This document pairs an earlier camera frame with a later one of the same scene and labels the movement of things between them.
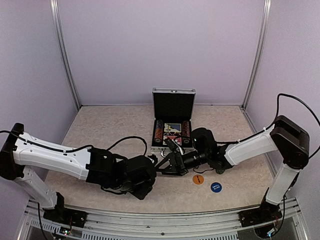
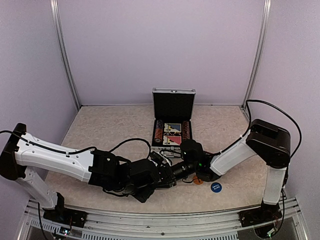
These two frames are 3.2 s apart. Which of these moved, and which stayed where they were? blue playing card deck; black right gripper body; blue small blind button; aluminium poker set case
Moved: black right gripper body
Stayed: aluminium poker set case; blue playing card deck; blue small blind button
